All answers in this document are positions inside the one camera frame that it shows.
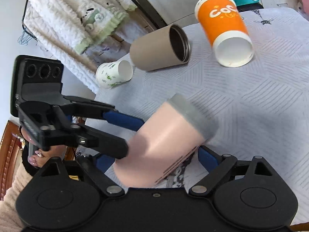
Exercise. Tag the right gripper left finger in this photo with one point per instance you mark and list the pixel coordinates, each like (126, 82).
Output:
(94, 168)

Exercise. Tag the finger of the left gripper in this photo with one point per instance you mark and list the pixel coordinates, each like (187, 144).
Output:
(82, 107)
(99, 141)

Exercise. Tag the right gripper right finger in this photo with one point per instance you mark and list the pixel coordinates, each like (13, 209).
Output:
(218, 168)

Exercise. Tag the pink cup with grey rim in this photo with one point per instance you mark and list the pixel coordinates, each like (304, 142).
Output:
(164, 141)

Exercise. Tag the cream fluffy sleeve forearm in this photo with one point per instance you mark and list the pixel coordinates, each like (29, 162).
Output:
(9, 219)

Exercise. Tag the white green-patterned paper cup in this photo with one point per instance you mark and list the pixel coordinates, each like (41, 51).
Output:
(114, 73)

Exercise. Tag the beige cylindrical cup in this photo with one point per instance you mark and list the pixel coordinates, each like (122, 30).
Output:
(163, 48)

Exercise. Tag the orange paper cup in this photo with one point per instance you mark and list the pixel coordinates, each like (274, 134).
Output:
(225, 31)

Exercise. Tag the person's left hand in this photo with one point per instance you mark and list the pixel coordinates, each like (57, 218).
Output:
(41, 157)

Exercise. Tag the grey patterned tablecloth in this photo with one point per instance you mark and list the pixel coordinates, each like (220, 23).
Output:
(259, 109)

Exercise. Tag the white green fluffy robe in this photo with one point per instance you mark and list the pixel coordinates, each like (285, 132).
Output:
(83, 34)

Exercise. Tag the black mirror frame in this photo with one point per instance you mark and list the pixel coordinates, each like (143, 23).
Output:
(150, 13)

